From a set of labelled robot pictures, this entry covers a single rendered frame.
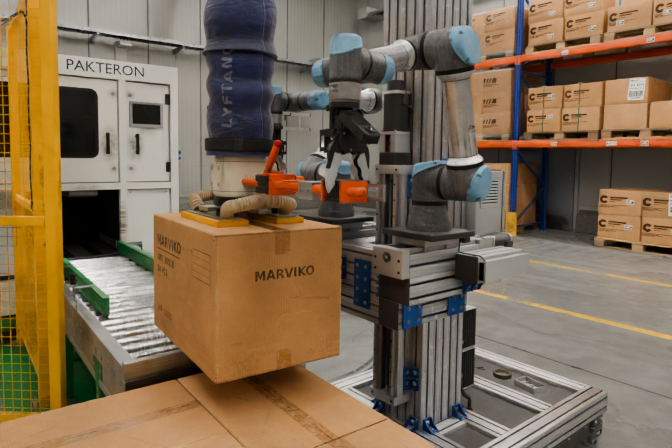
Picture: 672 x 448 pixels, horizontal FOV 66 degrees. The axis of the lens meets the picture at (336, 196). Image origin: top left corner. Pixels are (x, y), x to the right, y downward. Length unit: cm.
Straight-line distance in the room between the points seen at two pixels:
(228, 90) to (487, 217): 116
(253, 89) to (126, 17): 970
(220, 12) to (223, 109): 29
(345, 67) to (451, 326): 130
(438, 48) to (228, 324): 98
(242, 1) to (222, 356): 103
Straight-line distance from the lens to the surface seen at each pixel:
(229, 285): 142
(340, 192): 115
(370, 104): 225
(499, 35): 970
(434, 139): 199
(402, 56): 159
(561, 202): 1033
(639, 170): 986
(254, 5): 169
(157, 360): 190
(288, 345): 156
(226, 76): 166
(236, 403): 169
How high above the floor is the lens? 128
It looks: 4 degrees down
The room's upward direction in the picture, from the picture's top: 1 degrees clockwise
